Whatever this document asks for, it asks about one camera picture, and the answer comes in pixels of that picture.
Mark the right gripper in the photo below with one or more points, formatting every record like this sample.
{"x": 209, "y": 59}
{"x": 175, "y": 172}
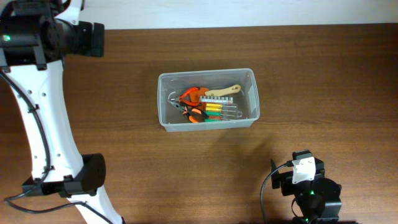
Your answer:
{"x": 285, "y": 182}

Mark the clear case of screwdrivers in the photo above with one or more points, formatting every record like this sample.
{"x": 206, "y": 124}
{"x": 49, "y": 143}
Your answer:
{"x": 222, "y": 112}

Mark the orange perforated bar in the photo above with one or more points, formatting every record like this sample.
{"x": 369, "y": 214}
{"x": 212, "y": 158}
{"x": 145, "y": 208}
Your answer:
{"x": 216, "y": 99}

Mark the orange-black needle-nose pliers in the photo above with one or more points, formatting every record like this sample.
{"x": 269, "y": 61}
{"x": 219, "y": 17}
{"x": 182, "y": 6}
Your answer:
{"x": 192, "y": 113}

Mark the orange scraper with wooden handle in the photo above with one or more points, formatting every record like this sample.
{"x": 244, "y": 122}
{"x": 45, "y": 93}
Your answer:
{"x": 202, "y": 91}

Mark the red-handled side cutters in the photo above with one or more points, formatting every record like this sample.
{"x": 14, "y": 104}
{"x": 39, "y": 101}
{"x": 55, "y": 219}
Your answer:
{"x": 185, "y": 98}

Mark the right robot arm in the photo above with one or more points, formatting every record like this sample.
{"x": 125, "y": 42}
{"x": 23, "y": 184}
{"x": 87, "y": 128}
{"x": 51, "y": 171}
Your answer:
{"x": 317, "y": 196}

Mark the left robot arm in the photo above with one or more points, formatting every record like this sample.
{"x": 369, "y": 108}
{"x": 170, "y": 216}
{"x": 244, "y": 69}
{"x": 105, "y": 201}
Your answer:
{"x": 36, "y": 36}

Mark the clear plastic container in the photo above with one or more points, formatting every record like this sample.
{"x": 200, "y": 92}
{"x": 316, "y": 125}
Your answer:
{"x": 172, "y": 85}

